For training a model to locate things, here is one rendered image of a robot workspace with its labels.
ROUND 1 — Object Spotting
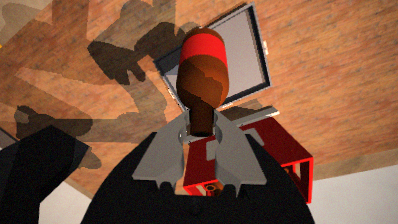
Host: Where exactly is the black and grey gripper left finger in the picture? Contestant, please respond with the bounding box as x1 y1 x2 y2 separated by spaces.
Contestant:
80 109 192 224

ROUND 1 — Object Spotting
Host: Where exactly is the dark red open crate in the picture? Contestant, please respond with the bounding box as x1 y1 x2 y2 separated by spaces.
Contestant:
183 116 314 204

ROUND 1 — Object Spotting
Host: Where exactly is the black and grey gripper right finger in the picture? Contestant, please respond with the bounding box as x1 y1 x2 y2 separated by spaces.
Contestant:
212 109 315 224

